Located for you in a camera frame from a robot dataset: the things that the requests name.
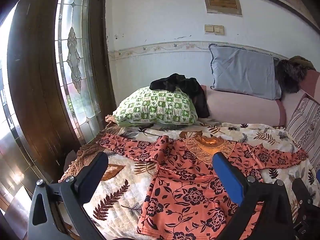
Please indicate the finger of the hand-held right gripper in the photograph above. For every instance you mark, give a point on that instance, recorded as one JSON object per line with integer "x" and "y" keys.
{"x": 301, "y": 191}

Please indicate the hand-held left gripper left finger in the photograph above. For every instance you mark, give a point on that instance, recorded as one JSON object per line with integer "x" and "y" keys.
{"x": 96, "y": 170}

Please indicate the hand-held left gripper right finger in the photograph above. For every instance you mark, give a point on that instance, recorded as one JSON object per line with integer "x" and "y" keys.
{"x": 228, "y": 180}

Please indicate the orange floral shirt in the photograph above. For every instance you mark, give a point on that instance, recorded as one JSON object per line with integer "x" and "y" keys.
{"x": 190, "y": 180}

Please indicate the leaf print blanket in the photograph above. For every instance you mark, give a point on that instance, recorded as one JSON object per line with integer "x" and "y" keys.
{"x": 120, "y": 195}

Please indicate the striped cushion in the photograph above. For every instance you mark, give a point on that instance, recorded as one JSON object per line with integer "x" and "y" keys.
{"x": 305, "y": 125}

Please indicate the pink bolster cushion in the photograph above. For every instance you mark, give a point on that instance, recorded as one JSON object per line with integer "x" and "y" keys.
{"x": 237, "y": 107}

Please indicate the green checked pillow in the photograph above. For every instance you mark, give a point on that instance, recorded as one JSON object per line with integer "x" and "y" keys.
{"x": 155, "y": 107}

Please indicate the black garment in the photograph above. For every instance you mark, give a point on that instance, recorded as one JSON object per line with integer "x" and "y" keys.
{"x": 190, "y": 87}

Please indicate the brown wooden door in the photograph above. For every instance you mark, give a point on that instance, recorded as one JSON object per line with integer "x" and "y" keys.
{"x": 32, "y": 80}

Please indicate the grey pillow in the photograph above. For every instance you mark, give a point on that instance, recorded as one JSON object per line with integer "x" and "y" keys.
{"x": 242, "y": 70}

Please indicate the dark fur garment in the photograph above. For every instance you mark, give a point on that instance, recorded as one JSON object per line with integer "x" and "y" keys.
{"x": 290, "y": 76}

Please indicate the stained glass panel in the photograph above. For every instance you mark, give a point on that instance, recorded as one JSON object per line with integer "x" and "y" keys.
{"x": 72, "y": 55}

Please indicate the olive cloth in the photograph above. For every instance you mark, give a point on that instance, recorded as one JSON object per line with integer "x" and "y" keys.
{"x": 302, "y": 61}

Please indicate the beige light switch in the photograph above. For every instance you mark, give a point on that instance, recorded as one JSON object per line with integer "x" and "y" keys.
{"x": 209, "y": 29}
{"x": 219, "y": 30}

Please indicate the wall plaque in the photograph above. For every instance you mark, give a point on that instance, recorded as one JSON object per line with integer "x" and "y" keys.
{"x": 222, "y": 2}

